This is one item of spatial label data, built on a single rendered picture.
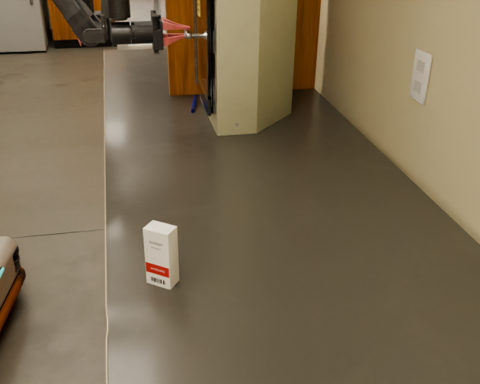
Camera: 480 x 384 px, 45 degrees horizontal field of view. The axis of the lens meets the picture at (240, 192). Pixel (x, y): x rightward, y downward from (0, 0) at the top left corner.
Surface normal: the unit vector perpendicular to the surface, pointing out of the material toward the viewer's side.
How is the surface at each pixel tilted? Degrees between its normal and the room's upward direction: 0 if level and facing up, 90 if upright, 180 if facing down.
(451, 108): 90
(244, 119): 90
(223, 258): 0
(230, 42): 90
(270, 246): 0
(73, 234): 0
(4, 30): 90
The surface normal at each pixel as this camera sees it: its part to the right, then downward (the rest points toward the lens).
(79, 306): 0.01, -0.89
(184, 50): 0.21, 0.45
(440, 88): -0.98, 0.08
